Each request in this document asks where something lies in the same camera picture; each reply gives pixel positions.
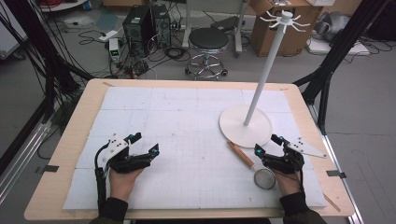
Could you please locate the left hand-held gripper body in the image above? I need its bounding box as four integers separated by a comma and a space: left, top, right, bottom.
102, 133, 153, 175

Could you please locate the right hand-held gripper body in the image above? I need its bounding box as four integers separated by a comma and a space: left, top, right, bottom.
262, 136, 328, 175

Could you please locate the wooden-handled mesh strainer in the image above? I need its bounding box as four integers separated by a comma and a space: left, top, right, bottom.
226, 139, 277, 191

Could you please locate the person's right hand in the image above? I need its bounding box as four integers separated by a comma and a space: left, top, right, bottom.
275, 169, 304, 198

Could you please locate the person's left hand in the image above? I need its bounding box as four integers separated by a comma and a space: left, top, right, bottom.
108, 168, 145, 202

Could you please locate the white hook stand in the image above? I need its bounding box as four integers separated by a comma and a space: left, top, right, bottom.
219, 9, 312, 149

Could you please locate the white gridded mat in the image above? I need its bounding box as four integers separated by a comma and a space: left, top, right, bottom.
63, 86, 329, 211

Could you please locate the black tape strip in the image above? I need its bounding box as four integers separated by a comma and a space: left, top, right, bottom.
35, 164, 60, 175
325, 169, 347, 179

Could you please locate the thin wooden strip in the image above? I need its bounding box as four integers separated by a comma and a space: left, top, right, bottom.
321, 192, 342, 214

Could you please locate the white device with green display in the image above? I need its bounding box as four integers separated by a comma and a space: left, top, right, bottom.
108, 37, 122, 63

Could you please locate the white power strip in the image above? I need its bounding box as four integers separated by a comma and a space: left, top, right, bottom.
98, 29, 120, 43

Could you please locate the white flat board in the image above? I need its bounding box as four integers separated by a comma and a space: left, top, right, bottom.
305, 36, 372, 57

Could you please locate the large black computer tower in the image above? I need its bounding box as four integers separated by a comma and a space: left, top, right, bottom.
121, 6, 157, 59

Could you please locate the brown cardboard box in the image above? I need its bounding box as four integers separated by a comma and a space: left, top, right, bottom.
249, 0, 325, 58

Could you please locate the white stand leg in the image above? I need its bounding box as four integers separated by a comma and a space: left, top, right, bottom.
233, 0, 248, 59
181, 0, 193, 49

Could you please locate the narrow black computer tower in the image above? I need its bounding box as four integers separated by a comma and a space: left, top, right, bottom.
151, 4, 173, 49

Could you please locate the black round stool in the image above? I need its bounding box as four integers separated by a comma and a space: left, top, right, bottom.
185, 27, 230, 81

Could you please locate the grey rounded device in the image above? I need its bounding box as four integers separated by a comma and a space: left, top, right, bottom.
313, 11, 352, 44

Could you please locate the black flat bag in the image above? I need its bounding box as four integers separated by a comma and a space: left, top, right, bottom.
209, 15, 241, 33

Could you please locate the round white table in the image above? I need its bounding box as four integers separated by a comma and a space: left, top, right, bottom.
37, 0, 89, 14

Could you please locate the thick black gripper cable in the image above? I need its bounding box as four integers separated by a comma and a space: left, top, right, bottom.
94, 140, 111, 216

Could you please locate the aluminium rail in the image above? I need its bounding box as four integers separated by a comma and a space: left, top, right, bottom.
0, 120, 53, 204
307, 104, 366, 224

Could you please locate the coiled black floor cable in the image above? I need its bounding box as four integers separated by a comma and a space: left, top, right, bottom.
163, 46, 191, 63

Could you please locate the black metal stand frame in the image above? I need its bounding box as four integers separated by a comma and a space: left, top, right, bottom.
0, 0, 95, 125
292, 0, 390, 136

